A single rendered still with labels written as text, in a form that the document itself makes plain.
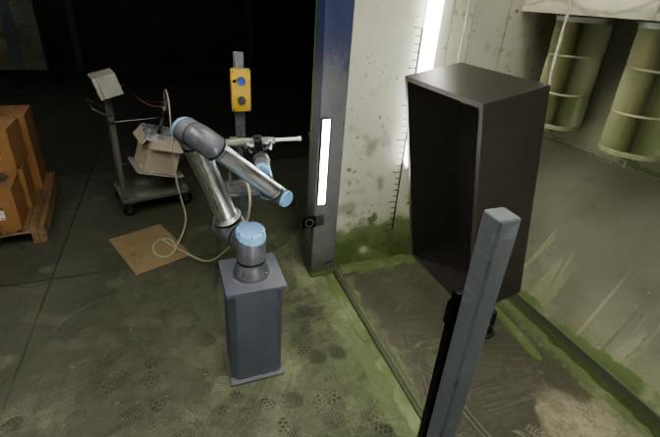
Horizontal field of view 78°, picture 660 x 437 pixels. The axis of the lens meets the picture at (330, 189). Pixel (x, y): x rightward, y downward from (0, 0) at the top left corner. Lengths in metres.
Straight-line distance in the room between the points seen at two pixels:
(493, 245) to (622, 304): 2.24
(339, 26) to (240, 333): 1.82
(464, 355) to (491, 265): 0.23
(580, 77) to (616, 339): 1.61
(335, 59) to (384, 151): 0.76
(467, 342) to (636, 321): 2.09
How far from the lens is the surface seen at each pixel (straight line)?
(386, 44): 2.75
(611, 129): 2.90
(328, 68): 2.61
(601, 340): 3.01
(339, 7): 2.60
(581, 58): 3.14
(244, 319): 2.24
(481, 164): 1.90
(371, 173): 2.97
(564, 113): 3.20
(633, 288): 3.03
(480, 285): 0.87
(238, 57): 2.67
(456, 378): 1.04
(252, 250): 2.07
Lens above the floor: 1.98
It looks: 25 degrees down
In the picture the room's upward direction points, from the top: 4 degrees clockwise
